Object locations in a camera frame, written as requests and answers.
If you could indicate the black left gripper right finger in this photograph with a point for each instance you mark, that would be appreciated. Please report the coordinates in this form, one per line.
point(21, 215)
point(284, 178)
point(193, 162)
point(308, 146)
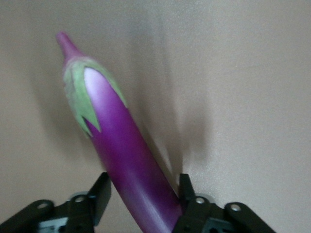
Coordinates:
point(206, 216)

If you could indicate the long purple eggplant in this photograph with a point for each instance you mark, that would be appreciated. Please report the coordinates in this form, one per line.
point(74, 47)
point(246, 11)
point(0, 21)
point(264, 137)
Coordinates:
point(121, 145)

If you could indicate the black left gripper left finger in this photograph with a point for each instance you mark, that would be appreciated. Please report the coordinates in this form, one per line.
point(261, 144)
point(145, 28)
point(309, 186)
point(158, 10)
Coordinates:
point(80, 211)

